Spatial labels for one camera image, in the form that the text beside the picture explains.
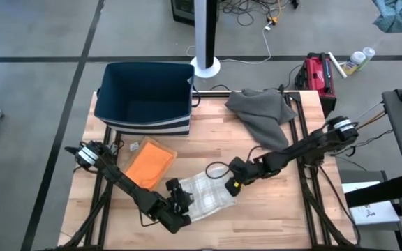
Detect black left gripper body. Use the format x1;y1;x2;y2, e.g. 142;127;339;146
156;178;194;235

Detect navy white striped fabric bin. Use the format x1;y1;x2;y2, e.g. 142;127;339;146
93;61;195;137

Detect yellow label wipes canister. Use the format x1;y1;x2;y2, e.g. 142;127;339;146
342;50;366;76

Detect black aluminium table frame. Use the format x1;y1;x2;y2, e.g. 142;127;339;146
45;90;362;251

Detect tangled black floor cables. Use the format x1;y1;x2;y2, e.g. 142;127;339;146
218;0;292;27

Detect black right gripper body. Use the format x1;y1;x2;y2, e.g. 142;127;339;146
224;156;260;198

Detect white towel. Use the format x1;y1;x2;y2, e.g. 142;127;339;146
179;166;237;222

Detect black flat bar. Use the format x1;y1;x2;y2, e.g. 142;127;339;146
343;174;402;209

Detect teal patterned cloth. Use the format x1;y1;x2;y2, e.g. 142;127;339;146
371;0;402;34

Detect black box device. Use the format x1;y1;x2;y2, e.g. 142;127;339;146
171;0;197;26

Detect pale orange waffle towel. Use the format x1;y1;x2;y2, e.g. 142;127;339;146
121;136;178;192

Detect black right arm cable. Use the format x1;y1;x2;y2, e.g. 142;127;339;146
205;145;268;181

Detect white tube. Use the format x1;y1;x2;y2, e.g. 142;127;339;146
327;51;348;79

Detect red tool bag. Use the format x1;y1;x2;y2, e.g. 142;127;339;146
294;52;338;114

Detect white power cable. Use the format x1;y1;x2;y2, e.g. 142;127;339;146
186;21;274;66

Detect white paper sheet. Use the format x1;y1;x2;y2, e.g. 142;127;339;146
342;181;401;226

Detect grey towel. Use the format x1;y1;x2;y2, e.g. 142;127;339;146
224;88;298;151

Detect clear plastic bottle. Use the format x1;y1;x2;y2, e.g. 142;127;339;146
357;47;376;70

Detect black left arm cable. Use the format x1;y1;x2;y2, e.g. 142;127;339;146
139;208;161;228

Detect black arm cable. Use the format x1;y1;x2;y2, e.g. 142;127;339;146
139;208;161;228
205;145;268;181

